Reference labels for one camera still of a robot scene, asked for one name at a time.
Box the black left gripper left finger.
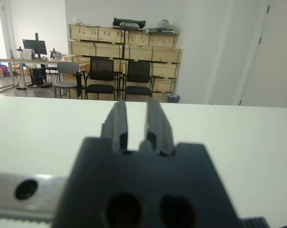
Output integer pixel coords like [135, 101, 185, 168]
[101, 100, 130, 153]

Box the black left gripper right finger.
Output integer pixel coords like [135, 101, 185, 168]
[144, 97, 176, 156]

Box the white box device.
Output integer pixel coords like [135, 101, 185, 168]
[22, 48, 35, 59]

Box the black bin with purple bag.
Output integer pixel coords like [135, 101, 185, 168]
[167, 94, 181, 104]

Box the black mesh chair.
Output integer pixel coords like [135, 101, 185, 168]
[122, 60, 156, 99]
[84, 57, 116, 100]

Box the black flat panel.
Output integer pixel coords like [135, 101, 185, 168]
[75, 71, 83, 98]

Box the grey plastic chair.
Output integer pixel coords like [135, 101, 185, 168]
[53, 61, 84, 99]

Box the black pc tower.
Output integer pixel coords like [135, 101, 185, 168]
[29, 67, 47, 86]

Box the flat grey tray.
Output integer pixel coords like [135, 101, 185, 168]
[146, 27, 176, 34]

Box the grey cloth bundle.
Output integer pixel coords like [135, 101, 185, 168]
[119, 21, 139, 29]

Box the black long bag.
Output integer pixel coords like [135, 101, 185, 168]
[112, 17, 147, 29]

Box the clear plastic bag bundle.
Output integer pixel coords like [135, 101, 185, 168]
[157, 19, 173, 29]

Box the black computer monitor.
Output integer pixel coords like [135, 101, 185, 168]
[22, 32, 48, 60]

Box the colourful bag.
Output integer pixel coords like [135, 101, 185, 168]
[0, 62, 9, 77]

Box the white door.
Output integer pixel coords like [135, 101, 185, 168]
[239, 0, 287, 108]

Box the wooden top desk white frame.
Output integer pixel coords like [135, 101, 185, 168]
[0, 57, 73, 94]

